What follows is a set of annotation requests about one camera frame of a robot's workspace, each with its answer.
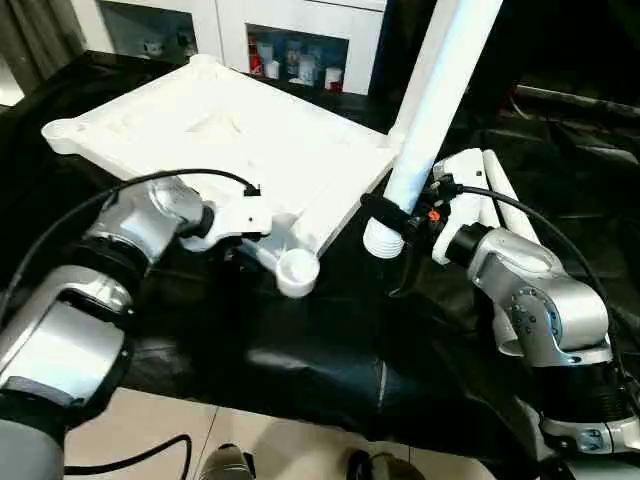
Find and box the white plastic table top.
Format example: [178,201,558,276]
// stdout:
[40,54,407,300]

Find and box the black mat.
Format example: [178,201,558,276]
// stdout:
[0,50,640,466]

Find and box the long black bar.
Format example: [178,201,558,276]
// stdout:
[512,84,640,113]

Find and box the white cabinet with glass doors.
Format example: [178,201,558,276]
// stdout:
[75,0,387,97]

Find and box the black case with yellow label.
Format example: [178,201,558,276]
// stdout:
[378,0,640,131]

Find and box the grey curtain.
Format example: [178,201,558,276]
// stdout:
[0,0,87,93]

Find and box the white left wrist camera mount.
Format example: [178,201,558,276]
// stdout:
[183,188,274,253]

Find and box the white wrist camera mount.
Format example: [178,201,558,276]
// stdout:
[432,149,487,267]
[183,188,274,253]

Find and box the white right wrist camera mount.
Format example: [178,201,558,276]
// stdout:
[432,149,487,267]

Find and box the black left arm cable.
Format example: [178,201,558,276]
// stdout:
[0,168,263,477]

